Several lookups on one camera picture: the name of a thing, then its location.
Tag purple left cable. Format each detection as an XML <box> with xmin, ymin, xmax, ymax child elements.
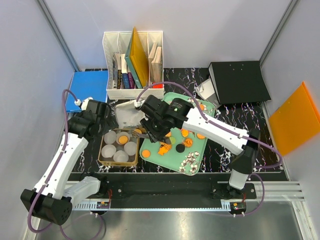
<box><xmin>26</xmin><ymin>88</ymin><xmax>106</xmax><ymax>240</ymax></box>

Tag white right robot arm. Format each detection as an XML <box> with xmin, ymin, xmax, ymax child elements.
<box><xmin>134</xmin><ymin>95</ymin><xmax>260</xmax><ymax>199</ymax></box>

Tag black binder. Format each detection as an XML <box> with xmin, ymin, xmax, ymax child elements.
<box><xmin>208</xmin><ymin>60</ymin><xmax>271</xmax><ymax>105</ymax></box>

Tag blue folder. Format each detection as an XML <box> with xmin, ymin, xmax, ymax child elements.
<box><xmin>70</xmin><ymin>70</ymin><xmax>109</xmax><ymax>102</ymax></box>

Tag black sandwich cookie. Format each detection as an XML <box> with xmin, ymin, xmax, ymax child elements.
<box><xmin>175</xmin><ymin>143</ymin><xmax>186</xmax><ymax>153</ymax></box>

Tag beige books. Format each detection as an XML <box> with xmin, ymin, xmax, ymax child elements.
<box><xmin>148</xmin><ymin>42</ymin><xmax>162</xmax><ymax>83</ymax></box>

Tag round dotted orange biscuit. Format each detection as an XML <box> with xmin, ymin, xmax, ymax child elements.
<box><xmin>196</xmin><ymin>133</ymin><xmax>206</xmax><ymax>140</ymax></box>

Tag clear plastic bag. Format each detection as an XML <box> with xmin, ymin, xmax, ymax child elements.
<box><xmin>195</xmin><ymin>78</ymin><xmax>221</xmax><ymax>108</ymax></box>

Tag orange fish shaped cookie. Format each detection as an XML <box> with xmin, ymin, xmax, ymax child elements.
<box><xmin>181</xmin><ymin>129</ymin><xmax>189</xmax><ymax>138</ymax></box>

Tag yellow green folder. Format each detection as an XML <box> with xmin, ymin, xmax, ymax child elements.
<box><xmin>124</xmin><ymin>27</ymin><xmax>149</xmax><ymax>89</ymax></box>

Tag red small box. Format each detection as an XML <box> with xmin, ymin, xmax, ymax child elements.
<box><xmin>152</xmin><ymin>82</ymin><xmax>163</xmax><ymax>89</ymax></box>

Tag white file organizer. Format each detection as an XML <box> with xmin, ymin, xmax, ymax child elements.
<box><xmin>102</xmin><ymin>31</ymin><xmax>163</xmax><ymax>100</ymax></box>

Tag white paper cup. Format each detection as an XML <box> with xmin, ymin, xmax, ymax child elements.
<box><xmin>124</xmin><ymin>141</ymin><xmax>137</xmax><ymax>156</ymax></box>
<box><xmin>101</xmin><ymin>144</ymin><xmax>117</xmax><ymax>159</ymax></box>
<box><xmin>103</xmin><ymin>131</ymin><xmax>117</xmax><ymax>145</ymax></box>
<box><xmin>113</xmin><ymin>150</ymin><xmax>129</xmax><ymax>163</ymax></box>

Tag orange flower swirl cookie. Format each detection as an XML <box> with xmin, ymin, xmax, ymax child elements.
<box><xmin>183</xmin><ymin>138</ymin><xmax>193</xmax><ymax>148</ymax></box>

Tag green sandwich cookie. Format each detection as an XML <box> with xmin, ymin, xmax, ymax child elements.
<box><xmin>169</xmin><ymin>136</ymin><xmax>176</xmax><ymax>145</ymax></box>

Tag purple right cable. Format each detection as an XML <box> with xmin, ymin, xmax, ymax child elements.
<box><xmin>136</xmin><ymin>81</ymin><xmax>284</xmax><ymax>217</ymax></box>

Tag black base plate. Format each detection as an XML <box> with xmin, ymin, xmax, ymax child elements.
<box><xmin>67</xmin><ymin>172</ymin><xmax>257</xmax><ymax>210</ymax></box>

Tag orange plastic folder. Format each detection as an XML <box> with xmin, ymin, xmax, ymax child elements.
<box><xmin>268</xmin><ymin>82</ymin><xmax>320</xmax><ymax>156</ymax></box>

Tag dark books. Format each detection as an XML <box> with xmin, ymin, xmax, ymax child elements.
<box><xmin>112</xmin><ymin>52</ymin><xmax>136</xmax><ymax>90</ymax></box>

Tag bear print tin lid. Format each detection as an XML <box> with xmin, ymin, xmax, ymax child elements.
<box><xmin>114</xmin><ymin>99</ymin><xmax>146</xmax><ymax>129</ymax></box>

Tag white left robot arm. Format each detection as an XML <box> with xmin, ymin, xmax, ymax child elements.
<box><xmin>20</xmin><ymin>98</ymin><xmax>118</xmax><ymax>226</ymax></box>

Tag round orange cookie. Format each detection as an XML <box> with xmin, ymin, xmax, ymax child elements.
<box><xmin>141</xmin><ymin>149</ymin><xmax>151</xmax><ymax>158</ymax></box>

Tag orange cookie in tin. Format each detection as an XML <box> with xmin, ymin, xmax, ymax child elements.
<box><xmin>117</xmin><ymin>135</ymin><xmax>129</xmax><ymax>145</ymax></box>

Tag purple cable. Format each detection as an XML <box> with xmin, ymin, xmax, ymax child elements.
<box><xmin>136</xmin><ymin>81</ymin><xmax>284</xmax><ymax>217</ymax></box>
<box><xmin>26</xmin><ymin>88</ymin><xmax>106</xmax><ymax>240</ymax></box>

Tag mint green floral tray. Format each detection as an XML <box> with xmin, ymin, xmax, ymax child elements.
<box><xmin>138</xmin><ymin>91</ymin><xmax>216</xmax><ymax>175</ymax></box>

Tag orange star cookie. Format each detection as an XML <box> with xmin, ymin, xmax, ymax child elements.
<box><xmin>158</xmin><ymin>147</ymin><xmax>168</xmax><ymax>156</ymax></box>

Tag gold cookie tin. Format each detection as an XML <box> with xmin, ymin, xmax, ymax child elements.
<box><xmin>98</xmin><ymin>128</ymin><xmax>139</xmax><ymax>167</ymax></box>

